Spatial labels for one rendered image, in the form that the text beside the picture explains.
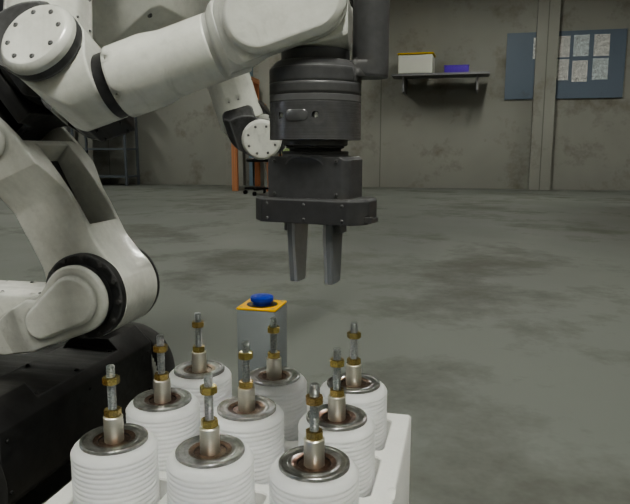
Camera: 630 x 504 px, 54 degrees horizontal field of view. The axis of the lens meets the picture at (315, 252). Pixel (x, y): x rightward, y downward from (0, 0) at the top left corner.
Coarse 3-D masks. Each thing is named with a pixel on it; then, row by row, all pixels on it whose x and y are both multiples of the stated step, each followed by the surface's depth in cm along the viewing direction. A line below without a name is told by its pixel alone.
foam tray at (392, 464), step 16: (400, 416) 94; (400, 432) 89; (288, 448) 85; (384, 448) 85; (400, 448) 84; (384, 464) 80; (400, 464) 80; (160, 480) 77; (384, 480) 76; (400, 480) 81; (64, 496) 73; (160, 496) 77; (256, 496) 74; (384, 496) 73; (400, 496) 81
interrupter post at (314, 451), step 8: (304, 440) 65; (320, 440) 65; (304, 448) 65; (312, 448) 64; (320, 448) 65; (304, 456) 65; (312, 456) 65; (320, 456) 65; (304, 464) 65; (312, 464) 65; (320, 464) 65
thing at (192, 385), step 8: (176, 376) 92; (216, 376) 92; (224, 376) 92; (176, 384) 90; (184, 384) 90; (192, 384) 90; (200, 384) 90; (216, 384) 91; (224, 384) 92; (192, 392) 90; (224, 392) 92; (200, 400) 90; (216, 400) 91; (200, 408) 90; (200, 416) 90; (200, 424) 90
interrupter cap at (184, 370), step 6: (210, 360) 97; (180, 366) 95; (186, 366) 95; (210, 366) 95; (216, 366) 95; (222, 366) 94; (174, 372) 92; (180, 372) 92; (186, 372) 92; (192, 372) 93; (204, 372) 93; (210, 372) 92; (216, 372) 92; (222, 372) 93; (186, 378) 90; (192, 378) 90; (198, 378) 90
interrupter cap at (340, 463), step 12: (288, 456) 67; (300, 456) 67; (336, 456) 67; (288, 468) 64; (300, 468) 65; (324, 468) 65; (336, 468) 64; (348, 468) 65; (300, 480) 62; (312, 480) 62; (324, 480) 62
